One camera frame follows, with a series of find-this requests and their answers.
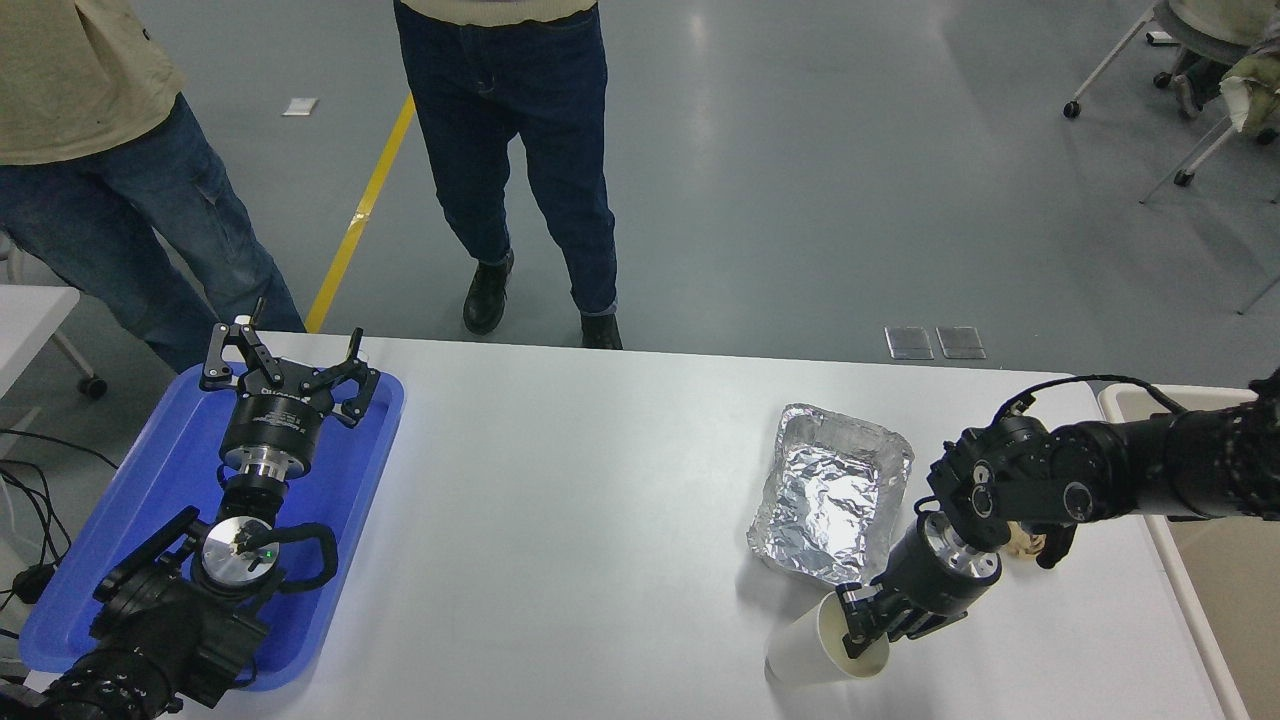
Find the metal floor plate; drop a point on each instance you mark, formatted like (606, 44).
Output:
(961, 342)
(908, 343)

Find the crumpled tan paper ball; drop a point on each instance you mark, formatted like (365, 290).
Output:
(1025, 542)

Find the crumpled foil tray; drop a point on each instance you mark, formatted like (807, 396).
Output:
(825, 500)

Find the large pale bin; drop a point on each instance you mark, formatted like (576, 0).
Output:
(1230, 600)

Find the white paper cup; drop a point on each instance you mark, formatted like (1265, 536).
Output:
(800, 650)

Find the person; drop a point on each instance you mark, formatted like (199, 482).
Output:
(500, 120)
(120, 180)

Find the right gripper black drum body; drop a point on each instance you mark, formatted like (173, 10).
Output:
(925, 585)

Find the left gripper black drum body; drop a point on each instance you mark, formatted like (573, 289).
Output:
(275, 420)

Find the blue plastic tray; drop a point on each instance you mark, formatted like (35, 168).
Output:
(130, 480)

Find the white table with caster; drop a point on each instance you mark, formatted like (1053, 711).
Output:
(30, 310)

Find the cream crumpled jacket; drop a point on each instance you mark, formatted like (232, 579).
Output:
(1255, 90)

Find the white-legged rolling chair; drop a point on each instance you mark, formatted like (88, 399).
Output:
(1184, 178)
(1195, 35)

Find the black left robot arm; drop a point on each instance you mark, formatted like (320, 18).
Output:
(150, 640)

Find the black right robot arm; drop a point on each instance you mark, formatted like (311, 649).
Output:
(1100, 470)

